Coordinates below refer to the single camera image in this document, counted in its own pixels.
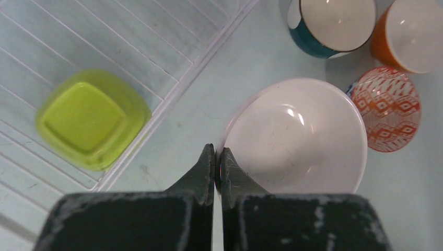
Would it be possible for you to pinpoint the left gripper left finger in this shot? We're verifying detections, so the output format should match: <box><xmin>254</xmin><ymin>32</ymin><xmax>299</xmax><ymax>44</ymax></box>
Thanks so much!
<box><xmin>34</xmin><ymin>144</ymin><xmax>215</xmax><ymax>250</ymax></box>

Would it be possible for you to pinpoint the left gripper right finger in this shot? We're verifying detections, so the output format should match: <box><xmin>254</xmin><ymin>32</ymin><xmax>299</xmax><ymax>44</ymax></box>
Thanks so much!
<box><xmin>219</xmin><ymin>148</ymin><xmax>392</xmax><ymax>250</ymax></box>

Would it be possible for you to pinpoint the white bowl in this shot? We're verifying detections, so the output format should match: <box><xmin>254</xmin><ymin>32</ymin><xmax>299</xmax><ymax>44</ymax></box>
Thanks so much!
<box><xmin>216</xmin><ymin>78</ymin><xmax>368</xmax><ymax>193</ymax></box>

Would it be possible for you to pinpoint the green bowl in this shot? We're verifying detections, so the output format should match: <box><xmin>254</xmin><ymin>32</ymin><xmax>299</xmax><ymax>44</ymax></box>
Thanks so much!
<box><xmin>35</xmin><ymin>69</ymin><xmax>151</xmax><ymax>172</ymax></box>

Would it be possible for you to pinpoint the blue patterned bowl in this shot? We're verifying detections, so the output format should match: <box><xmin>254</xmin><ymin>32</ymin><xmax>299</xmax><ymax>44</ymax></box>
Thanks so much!
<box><xmin>346</xmin><ymin>66</ymin><xmax>422</xmax><ymax>153</ymax></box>

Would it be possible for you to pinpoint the teal blue bowl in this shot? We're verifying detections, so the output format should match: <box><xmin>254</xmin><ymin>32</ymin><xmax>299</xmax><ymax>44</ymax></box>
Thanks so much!
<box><xmin>287</xmin><ymin>0</ymin><xmax>377</xmax><ymax>59</ymax></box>

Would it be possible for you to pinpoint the orange bowl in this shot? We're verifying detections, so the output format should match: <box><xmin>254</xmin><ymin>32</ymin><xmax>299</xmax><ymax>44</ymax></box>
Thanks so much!
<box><xmin>370</xmin><ymin>0</ymin><xmax>442</xmax><ymax>74</ymax></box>

